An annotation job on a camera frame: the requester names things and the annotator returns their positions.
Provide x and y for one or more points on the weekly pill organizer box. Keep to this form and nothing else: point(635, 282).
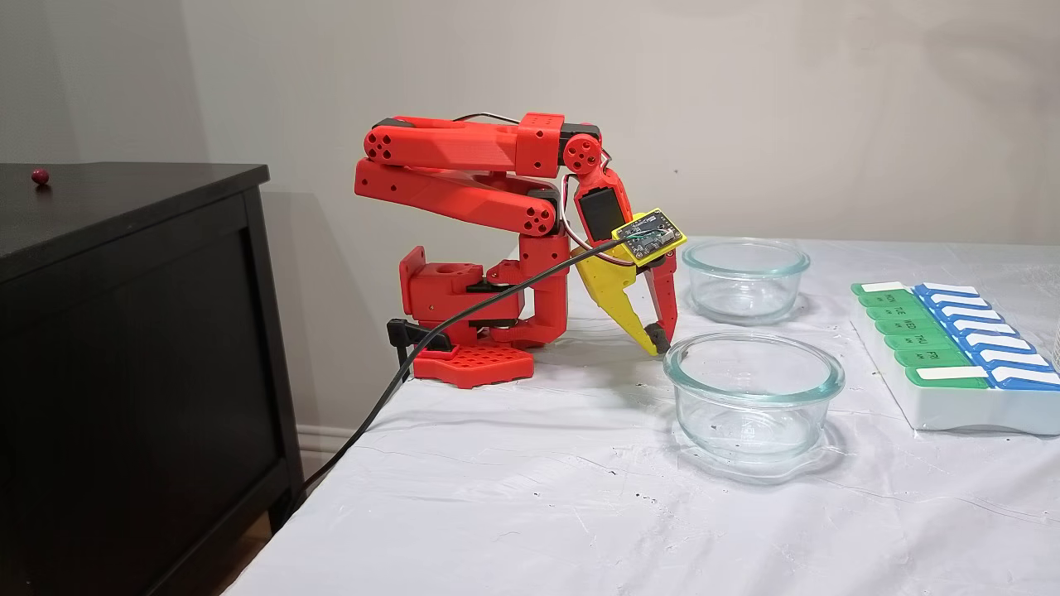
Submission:
point(952, 410)

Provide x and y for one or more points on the clear glass bowl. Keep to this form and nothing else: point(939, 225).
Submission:
point(811, 406)
point(745, 290)

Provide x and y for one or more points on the black table clamp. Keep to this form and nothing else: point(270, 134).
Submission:
point(414, 333)

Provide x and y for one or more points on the white table cover sheet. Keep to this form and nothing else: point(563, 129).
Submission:
point(580, 513)

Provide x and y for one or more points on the white baseboard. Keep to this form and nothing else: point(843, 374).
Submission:
point(327, 447)

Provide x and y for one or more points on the black wooden cabinet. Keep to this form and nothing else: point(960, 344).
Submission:
point(124, 372)

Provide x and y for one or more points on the red round pill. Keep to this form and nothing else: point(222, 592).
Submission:
point(40, 176)

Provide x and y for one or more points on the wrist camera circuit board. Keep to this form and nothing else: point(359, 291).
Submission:
point(650, 233)

